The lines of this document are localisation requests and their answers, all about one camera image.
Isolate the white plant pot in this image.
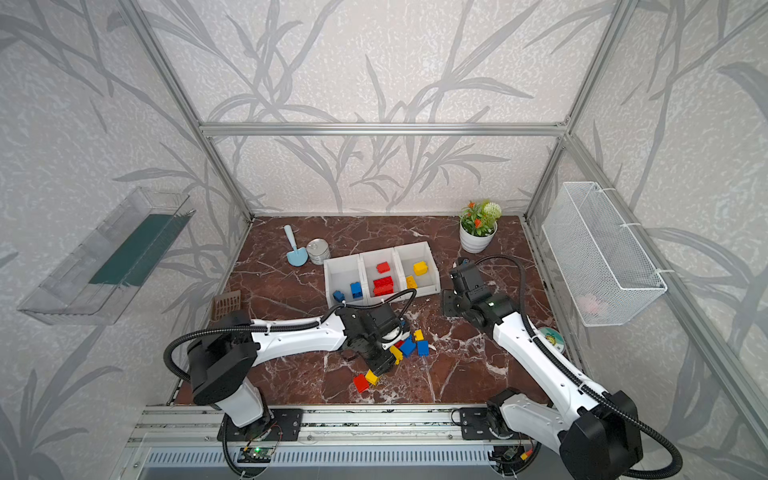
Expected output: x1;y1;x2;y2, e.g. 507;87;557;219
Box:
459;224;498;254

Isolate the yellow lego brick front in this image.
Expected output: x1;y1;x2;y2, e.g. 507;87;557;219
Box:
365;370;379;386

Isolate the white middle bin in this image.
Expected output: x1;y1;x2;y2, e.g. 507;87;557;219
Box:
361;248;406;305

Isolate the white left bin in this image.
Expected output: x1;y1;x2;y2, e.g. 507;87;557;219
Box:
323;254;368;307

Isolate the blue lego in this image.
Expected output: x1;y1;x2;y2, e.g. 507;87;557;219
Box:
350;282;363;299

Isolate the white bin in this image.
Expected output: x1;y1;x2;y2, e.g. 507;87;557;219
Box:
394;242;441;297
323;254;368;307
361;248;406;305

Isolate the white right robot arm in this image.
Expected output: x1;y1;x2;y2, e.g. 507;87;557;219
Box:
442;258;643;479

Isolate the green artificial plant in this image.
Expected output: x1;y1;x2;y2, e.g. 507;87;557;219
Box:
460;200;502;237

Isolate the red lego brick front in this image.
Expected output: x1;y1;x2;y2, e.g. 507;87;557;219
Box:
353;374;370;393

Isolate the white wire basket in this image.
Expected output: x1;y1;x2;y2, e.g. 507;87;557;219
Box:
542;181;667;327

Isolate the white right bin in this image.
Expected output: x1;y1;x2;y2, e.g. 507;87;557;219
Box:
394;242;441;297

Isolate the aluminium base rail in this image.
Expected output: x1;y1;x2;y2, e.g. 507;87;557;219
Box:
115;404;538;479

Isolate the green tape roll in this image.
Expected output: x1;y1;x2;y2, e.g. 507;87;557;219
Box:
539;327;566;354

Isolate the silver tin can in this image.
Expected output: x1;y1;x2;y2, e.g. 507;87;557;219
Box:
306;238;331;266

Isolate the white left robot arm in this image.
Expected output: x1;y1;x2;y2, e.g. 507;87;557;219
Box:
164;302;405;427

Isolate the brown slotted scoop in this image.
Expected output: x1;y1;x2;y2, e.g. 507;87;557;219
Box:
210;290;242;323

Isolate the clear wall shelf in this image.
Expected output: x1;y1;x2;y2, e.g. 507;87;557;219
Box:
18;187;196;326

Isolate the light blue scoop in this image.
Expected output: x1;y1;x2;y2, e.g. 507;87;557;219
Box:
284;225;309;267

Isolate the long red lego brick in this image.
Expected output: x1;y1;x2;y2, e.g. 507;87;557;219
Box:
373;276;394;297

